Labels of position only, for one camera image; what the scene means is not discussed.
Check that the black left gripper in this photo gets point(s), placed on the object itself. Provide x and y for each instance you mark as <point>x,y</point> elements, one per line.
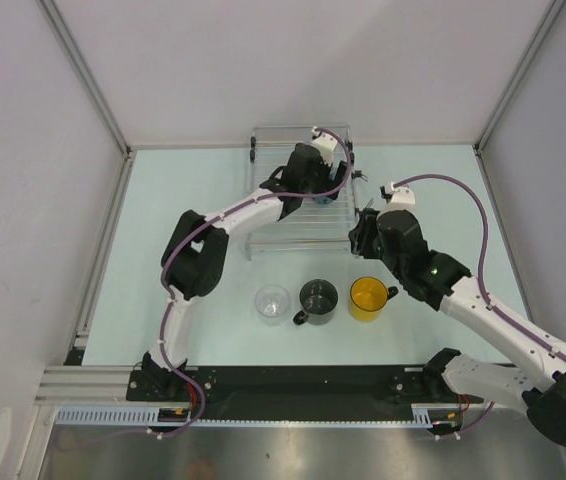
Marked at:
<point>325,181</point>

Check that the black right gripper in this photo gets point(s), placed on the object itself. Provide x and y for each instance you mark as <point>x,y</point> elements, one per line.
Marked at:
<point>361,234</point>

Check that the blue ribbed flower mug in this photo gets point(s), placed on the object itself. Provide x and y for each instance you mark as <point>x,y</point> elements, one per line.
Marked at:
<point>324,201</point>

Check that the yellow ceramic mug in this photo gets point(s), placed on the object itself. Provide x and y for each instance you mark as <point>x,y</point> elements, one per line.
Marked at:
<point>367,298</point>

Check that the grey ceramic mug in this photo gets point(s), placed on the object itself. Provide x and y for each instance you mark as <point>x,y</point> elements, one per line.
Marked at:
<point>318,300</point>

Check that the clear octagonal glass cup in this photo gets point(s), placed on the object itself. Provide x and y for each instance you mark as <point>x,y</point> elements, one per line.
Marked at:
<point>272,303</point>

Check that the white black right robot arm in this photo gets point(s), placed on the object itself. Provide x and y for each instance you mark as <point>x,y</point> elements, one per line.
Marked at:
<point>535,382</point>

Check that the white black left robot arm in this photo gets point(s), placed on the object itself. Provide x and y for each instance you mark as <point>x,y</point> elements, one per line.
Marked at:
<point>194,259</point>

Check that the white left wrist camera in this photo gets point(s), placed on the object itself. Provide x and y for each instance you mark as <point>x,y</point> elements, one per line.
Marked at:
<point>324,143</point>

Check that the metal wire dish rack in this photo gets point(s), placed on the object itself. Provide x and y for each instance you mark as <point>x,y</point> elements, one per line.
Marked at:
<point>311,227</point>

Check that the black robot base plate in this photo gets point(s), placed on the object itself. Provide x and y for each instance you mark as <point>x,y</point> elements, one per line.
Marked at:
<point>319,393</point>

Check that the aluminium frame post right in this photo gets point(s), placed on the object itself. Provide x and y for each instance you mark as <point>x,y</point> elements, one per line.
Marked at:
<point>530,52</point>

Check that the aluminium frame post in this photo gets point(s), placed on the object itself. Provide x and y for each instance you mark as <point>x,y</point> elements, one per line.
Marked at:
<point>73,54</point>
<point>530,52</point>

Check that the aluminium frame post left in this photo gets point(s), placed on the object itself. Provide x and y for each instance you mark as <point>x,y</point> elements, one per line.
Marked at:
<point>73,54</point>

